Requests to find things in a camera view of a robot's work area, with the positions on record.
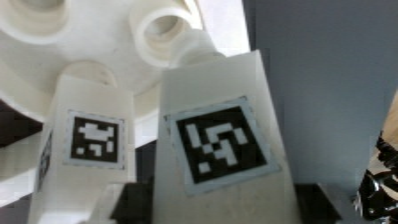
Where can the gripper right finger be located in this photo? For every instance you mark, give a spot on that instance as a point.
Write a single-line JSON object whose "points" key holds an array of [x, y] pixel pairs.
{"points": [[318, 212]]}

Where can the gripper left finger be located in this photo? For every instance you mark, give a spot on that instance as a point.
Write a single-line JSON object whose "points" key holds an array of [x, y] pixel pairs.
{"points": [[124, 205]]}

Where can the white round stool seat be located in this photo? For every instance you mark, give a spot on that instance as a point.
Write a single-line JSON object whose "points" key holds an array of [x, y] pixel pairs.
{"points": [[112, 31]]}

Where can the white front fence bar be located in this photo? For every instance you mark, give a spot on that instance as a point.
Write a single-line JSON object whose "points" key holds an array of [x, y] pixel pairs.
{"points": [[19, 147]]}

